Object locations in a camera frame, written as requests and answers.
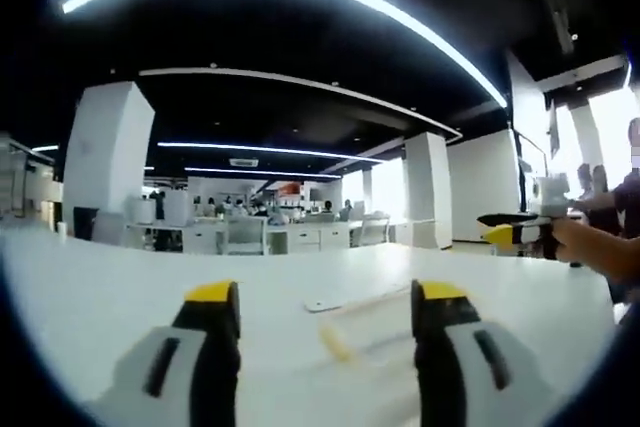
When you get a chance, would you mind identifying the wide white square pillar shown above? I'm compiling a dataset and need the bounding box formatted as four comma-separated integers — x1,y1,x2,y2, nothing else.
63,81,157,239

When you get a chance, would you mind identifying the black bin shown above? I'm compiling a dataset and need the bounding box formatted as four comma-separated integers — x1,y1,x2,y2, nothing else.
73,206,97,241

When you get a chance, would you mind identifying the person's dark shirt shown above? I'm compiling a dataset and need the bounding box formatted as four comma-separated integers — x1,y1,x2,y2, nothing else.
584,174,640,241

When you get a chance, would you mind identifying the narrow white square pillar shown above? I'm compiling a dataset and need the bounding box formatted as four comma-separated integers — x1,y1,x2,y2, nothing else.
403,132,454,249

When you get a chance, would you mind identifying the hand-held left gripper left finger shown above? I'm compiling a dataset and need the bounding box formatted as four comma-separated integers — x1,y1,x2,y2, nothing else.
93,279,243,427

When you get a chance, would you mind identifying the grey hanging display panel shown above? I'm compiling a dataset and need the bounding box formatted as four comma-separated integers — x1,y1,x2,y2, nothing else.
504,48,549,154

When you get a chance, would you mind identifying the person's right hand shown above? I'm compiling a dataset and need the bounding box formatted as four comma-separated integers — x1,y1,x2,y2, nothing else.
542,218,620,281

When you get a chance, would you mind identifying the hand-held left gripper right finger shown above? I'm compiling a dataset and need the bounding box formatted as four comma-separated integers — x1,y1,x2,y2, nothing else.
409,278,547,427

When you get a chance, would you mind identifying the thin distant ceiling light strip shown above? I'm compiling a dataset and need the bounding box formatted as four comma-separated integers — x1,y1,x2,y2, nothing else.
184,166,342,180
156,141,387,164

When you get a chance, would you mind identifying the white power strip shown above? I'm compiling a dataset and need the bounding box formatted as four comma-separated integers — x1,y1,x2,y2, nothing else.
303,282,413,315

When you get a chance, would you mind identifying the row of white desks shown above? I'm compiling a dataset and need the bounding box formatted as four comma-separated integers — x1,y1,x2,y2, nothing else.
122,213,402,256

